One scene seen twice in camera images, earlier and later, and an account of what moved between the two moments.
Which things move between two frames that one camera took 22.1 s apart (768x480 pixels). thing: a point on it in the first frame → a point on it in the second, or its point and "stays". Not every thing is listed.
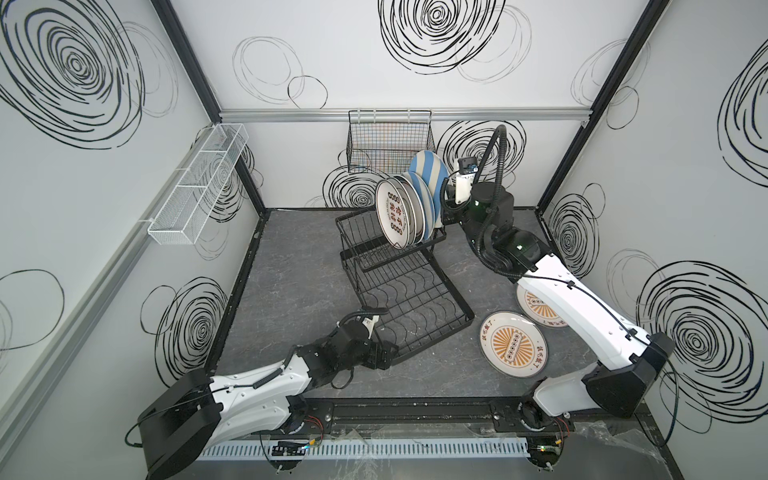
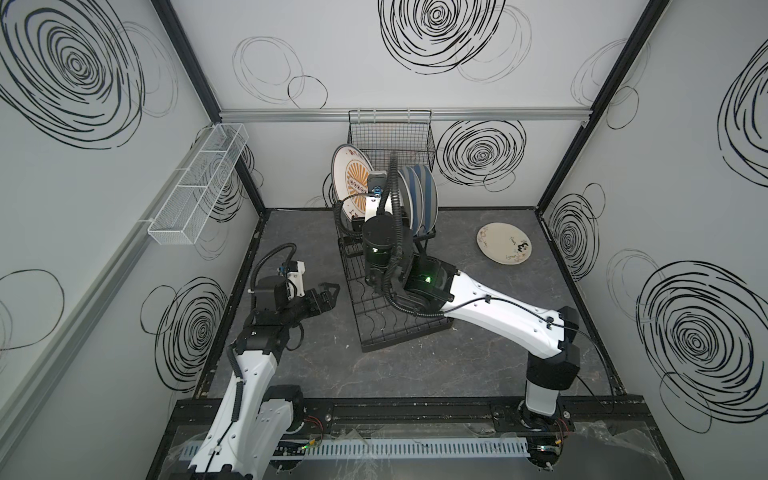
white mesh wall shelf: x=180 y=218 stays
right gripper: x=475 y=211 → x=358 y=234
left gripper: x=380 y=351 → x=318 y=298
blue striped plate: x=434 y=171 → x=431 y=199
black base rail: x=521 y=415 stays
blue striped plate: x=428 y=201 → x=416 y=195
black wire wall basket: x=385 y=141 stays
